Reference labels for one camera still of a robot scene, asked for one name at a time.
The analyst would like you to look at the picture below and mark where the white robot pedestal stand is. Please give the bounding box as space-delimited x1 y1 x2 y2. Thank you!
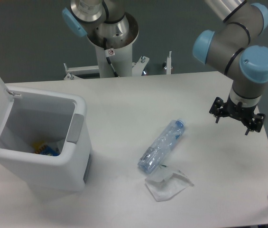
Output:
63 11 174 80

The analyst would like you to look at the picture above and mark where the clear plastic wrapper bag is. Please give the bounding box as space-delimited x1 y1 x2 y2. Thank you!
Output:
145 164 194 202

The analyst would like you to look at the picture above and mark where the yellow and blue trash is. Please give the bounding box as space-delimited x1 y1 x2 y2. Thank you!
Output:
32 141 60 156

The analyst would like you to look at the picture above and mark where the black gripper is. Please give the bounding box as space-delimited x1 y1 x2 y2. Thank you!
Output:
209 94 266 135

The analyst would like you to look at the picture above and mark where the white trash can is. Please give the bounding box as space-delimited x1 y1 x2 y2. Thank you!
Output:
0 85 92 191

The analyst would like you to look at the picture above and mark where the black cable on pedestal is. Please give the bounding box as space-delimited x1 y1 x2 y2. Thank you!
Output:
102 37 120 78

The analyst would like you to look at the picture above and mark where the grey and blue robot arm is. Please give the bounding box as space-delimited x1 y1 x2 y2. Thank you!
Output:
62 0 268 132

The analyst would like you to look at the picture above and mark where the crushed clear plastic bottle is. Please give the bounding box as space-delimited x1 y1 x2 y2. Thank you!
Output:
138 118 185 174

